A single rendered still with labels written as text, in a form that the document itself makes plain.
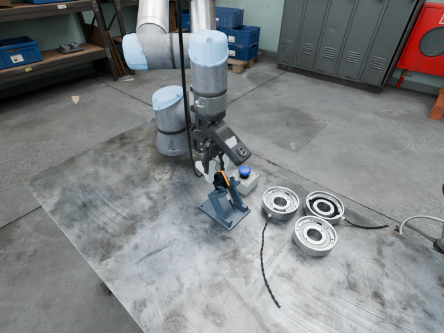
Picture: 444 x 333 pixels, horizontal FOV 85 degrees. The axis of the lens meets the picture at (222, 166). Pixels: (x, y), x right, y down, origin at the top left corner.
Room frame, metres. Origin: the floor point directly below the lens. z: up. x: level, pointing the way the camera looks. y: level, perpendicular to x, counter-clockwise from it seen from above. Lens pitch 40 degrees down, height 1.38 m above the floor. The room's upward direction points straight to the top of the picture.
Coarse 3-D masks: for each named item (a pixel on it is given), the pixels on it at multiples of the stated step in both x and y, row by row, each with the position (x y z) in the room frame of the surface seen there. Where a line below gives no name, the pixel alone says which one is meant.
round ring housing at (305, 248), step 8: (312, 216) 0.42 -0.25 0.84; (296, 224) 0.39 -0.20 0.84; (320, 224) 0.40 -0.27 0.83; (328, 224) 0.39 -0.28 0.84; (296, 232) 0.37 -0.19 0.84; (304, 232) 0.38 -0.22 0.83; (312, 232) 0.39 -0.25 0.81; (320, 232) 0.38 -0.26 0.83; (328, 232) 0.38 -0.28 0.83; (296, 240) 0.35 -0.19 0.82; (312, 240) 0.35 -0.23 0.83; (320, 240) 0.35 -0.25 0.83; (336, 240) 0.34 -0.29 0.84; (304, 248) 0.33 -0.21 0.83; (312, 248) 0.32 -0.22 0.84; (320, 248) 0.33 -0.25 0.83; (328, 248) 0.32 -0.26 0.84
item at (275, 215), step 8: (264, 192) 0.51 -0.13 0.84; (272, 192) 0.52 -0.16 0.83; (280, 192) 0.52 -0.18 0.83; (288, 192) 0.52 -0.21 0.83; (264, 200) 0.48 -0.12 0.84; (272, 200) 0.49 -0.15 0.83; (280, 200) 0.50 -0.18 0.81; (288, 200) 0.49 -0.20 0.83; (296, 200) 0.49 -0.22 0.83; (264, 208) 0.46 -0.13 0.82; (280, 208) 0.46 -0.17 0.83; (296, 208) 0.45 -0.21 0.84; (272, 216) 0.44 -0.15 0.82; (280, 216) 0.43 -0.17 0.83; (288, 216) 0.43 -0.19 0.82
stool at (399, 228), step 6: (414, 216) 0.86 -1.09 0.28; (420, 216) 0.86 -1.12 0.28; (426, 216) 0.86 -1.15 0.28; (402, 222) 0.82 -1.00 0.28; (396, 228) 0.93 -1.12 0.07; (402, 228) 0.78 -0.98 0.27; (414, 228) 0.79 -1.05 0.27; (402, 234) 0.74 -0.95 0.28; (426, 234) 0.75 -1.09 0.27; (432, 240) 0.71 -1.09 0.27; (438, 240) 0.70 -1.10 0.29; (438, 246) 0.67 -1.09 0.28
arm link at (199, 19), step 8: (192, 0) 0.90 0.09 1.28; (200, 0) 0.90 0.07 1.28; (208, 0) 0.90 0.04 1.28; (192, 8) 0.90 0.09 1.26; (200, 8) 0.89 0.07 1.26; (208, 8) 0.89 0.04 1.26; (192, 16) 0.89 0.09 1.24; (200, 16) 0.88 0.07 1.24; (208, 16) 0.89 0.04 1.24; (192, 24) 0.89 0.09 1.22; (200, 24) 0.87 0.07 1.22; (208, 24) 0.88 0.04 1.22; (192, 32) 0.88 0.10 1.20; (192, 96) 0.80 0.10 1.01; (192, 112) 0.77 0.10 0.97; (192, 120) 0.77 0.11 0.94
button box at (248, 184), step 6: (234, 174) 0.58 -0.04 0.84; (240, 174) 0.58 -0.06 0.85; (252, 174) 0.58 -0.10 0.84; (258, 174) 0.58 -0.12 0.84; (240, 180) 0.56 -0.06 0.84; (246, 180) 0.56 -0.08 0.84; (252, 180) 0.56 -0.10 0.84; (240, 186) 0.54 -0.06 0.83; (246, 186) 0.53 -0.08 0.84; (252, 186) 0.56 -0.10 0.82; (240, 192) 0.54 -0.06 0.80; (246, 192) 0.53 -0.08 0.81
